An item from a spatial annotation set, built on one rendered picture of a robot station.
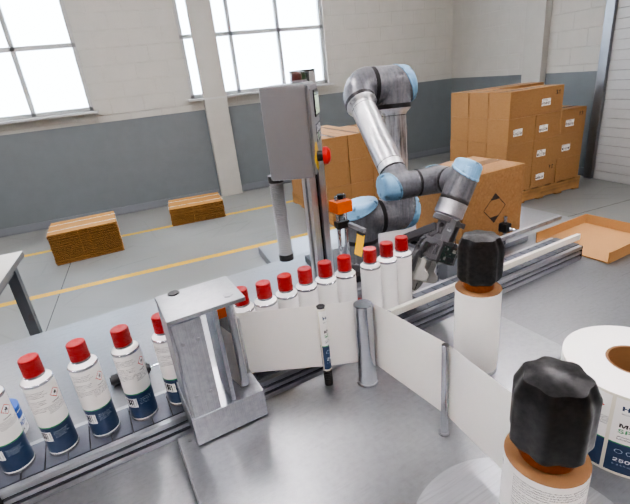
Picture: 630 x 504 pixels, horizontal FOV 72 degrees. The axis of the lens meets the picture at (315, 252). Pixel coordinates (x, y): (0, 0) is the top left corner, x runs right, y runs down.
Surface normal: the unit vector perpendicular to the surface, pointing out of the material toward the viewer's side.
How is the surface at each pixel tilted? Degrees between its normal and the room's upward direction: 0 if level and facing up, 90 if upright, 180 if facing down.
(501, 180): 90
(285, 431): 0
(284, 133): 90
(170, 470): 0
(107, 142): 90
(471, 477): 0
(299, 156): 90
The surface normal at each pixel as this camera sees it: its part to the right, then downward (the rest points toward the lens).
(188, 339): 0.48, 0.29
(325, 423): -0.10, -0.92
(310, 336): 0.01, 0.38
